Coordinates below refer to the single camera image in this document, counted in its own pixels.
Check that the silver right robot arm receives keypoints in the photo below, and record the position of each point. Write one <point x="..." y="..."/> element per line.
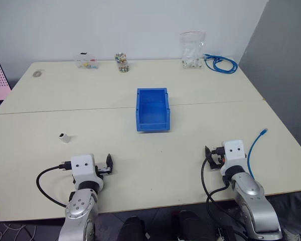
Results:
<point x="253" y="200"/>

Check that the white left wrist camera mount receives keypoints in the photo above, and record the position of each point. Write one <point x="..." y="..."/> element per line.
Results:
<point x="82" y="168"/>

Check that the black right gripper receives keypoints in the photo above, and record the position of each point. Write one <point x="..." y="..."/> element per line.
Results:
<point x="217" y="155"/>

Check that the jar of colourful beads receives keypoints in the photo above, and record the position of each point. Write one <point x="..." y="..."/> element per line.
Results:
<point x="122" y="62"/>

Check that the dark rounded shape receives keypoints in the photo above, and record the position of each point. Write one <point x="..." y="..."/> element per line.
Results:
<point x="131" y="229"/>
<point x="193" y="226"/>

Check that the clear plastic bag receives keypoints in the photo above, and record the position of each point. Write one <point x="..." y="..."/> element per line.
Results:
<point x="191" y="51"/>

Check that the blue plastic storage bin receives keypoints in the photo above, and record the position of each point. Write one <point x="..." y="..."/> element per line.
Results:
<point x="153" y="110"/>

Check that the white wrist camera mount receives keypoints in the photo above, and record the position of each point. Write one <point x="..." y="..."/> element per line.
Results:
<point x="82" y="168"/>
<point x="232" y="154"/>

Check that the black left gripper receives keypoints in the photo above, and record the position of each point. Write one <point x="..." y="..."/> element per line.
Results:
<point x="102" y="170"/>

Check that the clear box with small items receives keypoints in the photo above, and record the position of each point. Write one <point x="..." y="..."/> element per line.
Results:
<point x="87" y="61"/>

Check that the small white adapter block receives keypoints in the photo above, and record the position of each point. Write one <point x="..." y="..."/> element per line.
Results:
<point x="64" y="138"/>

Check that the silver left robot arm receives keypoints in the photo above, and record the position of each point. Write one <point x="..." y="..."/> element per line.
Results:
<point x="79" y="208"/>

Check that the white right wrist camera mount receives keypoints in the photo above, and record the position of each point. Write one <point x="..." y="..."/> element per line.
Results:
<point x="232" y="154"/>

